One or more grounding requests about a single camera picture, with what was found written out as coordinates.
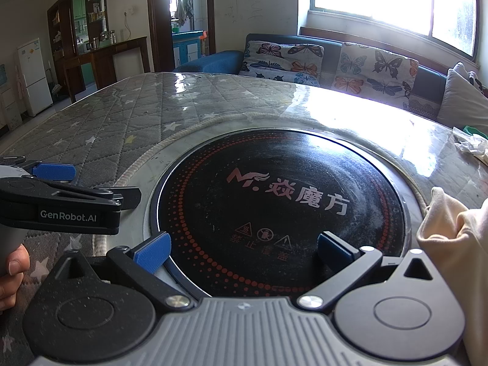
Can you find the cream garment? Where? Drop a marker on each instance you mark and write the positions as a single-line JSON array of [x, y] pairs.
[[457, 259]]

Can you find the green plastic bowl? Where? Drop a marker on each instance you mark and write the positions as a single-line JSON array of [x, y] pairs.
[[475, 129]]

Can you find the person's left hand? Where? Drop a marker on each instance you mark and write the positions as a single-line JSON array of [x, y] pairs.
[[13, 270]]

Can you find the white refrigerator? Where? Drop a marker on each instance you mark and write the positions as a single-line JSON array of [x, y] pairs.
[[34, 76]]

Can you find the grey pillow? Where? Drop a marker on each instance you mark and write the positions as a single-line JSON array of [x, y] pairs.
[[463, 101]]

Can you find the dark wooden shelf cabinet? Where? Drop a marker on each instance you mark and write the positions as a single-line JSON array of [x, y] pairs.
[[76, 15]]

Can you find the blue sofa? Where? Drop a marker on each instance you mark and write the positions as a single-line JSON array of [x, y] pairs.
[[331, 51]]

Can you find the blue kitchen cabinet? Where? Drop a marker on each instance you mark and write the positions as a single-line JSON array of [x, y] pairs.
[[186, 47]]

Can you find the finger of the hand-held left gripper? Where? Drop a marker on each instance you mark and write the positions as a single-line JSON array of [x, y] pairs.
[[53, 171], [122, 196]]

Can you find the butterfly print cushion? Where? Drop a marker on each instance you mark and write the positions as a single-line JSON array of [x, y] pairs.
[[282, 63], [373, 74]]

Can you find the hanging clothes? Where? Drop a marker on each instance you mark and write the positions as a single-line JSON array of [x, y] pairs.
[[185, 9]]

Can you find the black round heater plate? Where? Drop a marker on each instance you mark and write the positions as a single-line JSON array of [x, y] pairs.
[[267, 160]]

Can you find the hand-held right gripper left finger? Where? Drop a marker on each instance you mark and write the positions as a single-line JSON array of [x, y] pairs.
[[154, 251]]

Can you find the grey star quilted table cover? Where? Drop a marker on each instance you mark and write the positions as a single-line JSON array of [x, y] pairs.
[[114, 122]]

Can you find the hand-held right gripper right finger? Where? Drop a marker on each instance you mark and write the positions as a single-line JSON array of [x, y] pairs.
[[332, 249]]

